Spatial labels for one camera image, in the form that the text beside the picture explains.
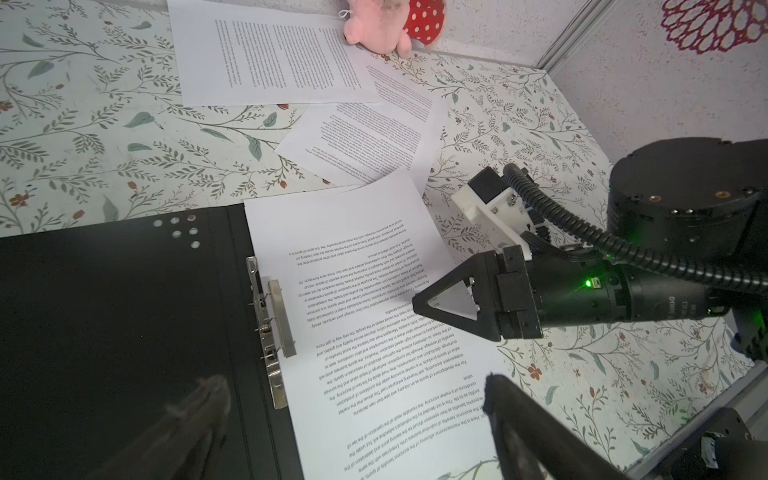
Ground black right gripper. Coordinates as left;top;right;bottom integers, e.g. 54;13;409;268
412;248;630;341

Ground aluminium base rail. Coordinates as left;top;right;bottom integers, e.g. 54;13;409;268
626;361;767;479

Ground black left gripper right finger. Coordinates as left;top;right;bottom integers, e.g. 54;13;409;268
483;374;626;480

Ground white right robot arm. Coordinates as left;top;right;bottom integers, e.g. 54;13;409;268
412;137;767;360

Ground white printed paper sheet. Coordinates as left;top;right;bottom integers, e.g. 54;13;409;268
276;56;448;192
244;170;505;479
168;1;381;107

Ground metal folder clip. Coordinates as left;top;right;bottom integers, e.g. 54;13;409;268
245;256;296;410

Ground teal folder with black inside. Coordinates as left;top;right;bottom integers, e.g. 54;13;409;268
1;205;302;479

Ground pink plush pig toy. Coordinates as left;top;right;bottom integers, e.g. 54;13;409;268
338;0;446;58

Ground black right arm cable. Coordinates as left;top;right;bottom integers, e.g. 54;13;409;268
502;163;768;295

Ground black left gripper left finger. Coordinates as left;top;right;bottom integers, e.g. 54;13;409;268
87;376;231;479

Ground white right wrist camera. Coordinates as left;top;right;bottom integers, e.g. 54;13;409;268
451;167;544;261

